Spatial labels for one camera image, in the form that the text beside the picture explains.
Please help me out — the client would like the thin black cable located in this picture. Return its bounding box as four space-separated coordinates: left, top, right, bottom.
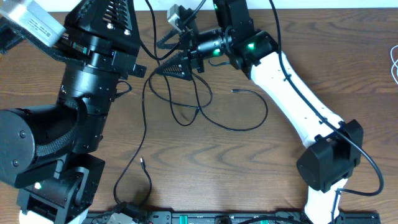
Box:
113 70 156 208

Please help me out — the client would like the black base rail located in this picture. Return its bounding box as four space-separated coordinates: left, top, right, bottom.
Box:
83 210 382 224

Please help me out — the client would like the thick black cable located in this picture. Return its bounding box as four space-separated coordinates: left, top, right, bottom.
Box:
147 71 269 132

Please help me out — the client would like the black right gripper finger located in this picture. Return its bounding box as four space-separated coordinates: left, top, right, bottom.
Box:
155 52 193 81
155 29 187 50

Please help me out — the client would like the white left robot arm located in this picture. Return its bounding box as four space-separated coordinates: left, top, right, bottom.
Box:
1 0 146 223

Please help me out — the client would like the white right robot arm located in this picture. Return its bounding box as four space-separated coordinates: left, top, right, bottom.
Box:
158 0 363 223

